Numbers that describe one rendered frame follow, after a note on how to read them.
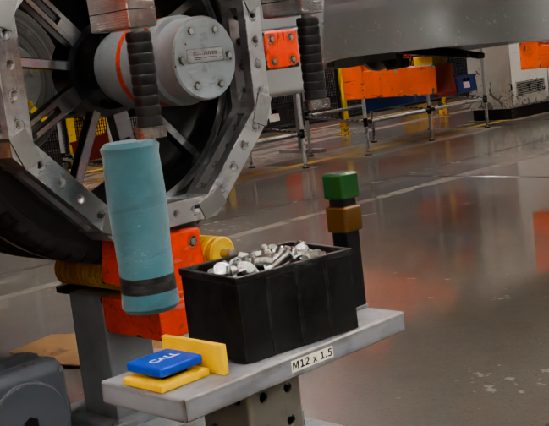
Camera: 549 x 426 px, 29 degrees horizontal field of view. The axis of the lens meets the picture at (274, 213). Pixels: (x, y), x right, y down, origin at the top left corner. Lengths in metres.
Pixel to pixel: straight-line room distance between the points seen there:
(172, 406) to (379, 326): 0.37
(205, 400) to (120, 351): 0.62
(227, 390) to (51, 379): 0.47
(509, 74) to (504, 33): 5.68
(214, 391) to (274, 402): 0.15
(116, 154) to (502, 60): 8.43
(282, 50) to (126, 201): 0.52
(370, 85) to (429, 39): 1.88
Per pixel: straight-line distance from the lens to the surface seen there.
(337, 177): 1.56
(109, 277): 1.76
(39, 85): 2.20
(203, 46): 1.63
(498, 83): 9.93
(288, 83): 2.57
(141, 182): 1.57
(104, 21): 1.50
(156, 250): 1.59
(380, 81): 6.12
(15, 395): 1.69
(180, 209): 1.78
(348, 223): 1.57
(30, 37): 2.25
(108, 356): 1.91
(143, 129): 1.46
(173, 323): 1.78
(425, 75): 5.92
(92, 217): 1.68
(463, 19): 4.22
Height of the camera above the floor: 0.85
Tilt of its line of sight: 9 degrees down
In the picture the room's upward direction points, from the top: 7 degrees counter-clockwise
